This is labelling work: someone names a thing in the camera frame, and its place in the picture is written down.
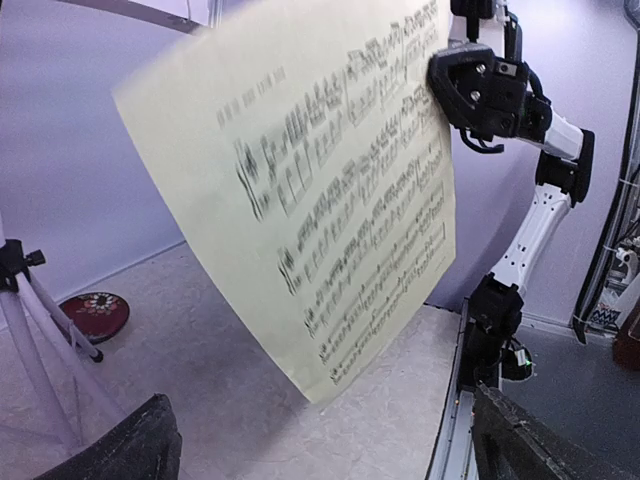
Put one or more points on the yellowed sheet music page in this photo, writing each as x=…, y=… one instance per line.
x=308, y=165

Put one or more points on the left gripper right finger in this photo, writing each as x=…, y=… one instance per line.
x=511, y=444

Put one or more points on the red floral plate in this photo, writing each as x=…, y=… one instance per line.
x=99, y=316

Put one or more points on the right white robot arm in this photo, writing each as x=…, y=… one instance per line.
x=491, y=352

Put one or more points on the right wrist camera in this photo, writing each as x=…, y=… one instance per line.
x=487, y=22

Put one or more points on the white perforated music stand desk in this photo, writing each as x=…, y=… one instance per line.
x=181, y=16

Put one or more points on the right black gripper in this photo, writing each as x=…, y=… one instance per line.
x=495, y=96

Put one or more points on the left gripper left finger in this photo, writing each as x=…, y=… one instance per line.
x=145, y=445

